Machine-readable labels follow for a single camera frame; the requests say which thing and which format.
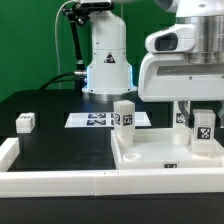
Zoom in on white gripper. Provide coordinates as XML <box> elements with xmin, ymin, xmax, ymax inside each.
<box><xmin>138</xmin><ymin>53</ymin><xmax>224</xmax><ymax>128</ymax></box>

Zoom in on white square table top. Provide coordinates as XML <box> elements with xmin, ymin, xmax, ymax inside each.
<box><xmin>111</xmin><ymin>128</ymin><xmax>224</xmax><ymax>169</ymax></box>

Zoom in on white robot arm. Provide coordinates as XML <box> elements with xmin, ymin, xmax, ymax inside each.
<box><xmin>81</xmin><ymin>0</ymin><xmax>224</xmax><ymax>103</ymax></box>

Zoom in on white marker sheet with tags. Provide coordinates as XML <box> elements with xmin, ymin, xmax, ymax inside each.
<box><xmin>65</xmin><ymin>112</ymin><xmax>151</xmax><ymax>128</ymax></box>

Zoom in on white U-shaped obstacle fence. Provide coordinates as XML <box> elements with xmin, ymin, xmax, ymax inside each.
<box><xmin>0</xmin><ymin>130</ymin><xmax>224</xmax><ymax>198</ymax></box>

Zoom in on black cable bundle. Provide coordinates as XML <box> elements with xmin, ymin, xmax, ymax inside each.
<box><xmin>39</xmin><ymin>73</ymin><xmax>88</xmax><ymax>91</ymax></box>

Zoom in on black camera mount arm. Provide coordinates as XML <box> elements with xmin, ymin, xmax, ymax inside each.
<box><xmin>61</xmin><ymin>1</ymin><xmax>115</xmax><ymax>78</ymax></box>

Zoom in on white cable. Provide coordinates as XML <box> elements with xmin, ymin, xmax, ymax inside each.
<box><xmin>54</xmin><ymin>0</ymin><xmax>81</xmax><ymax>90</ymax></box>

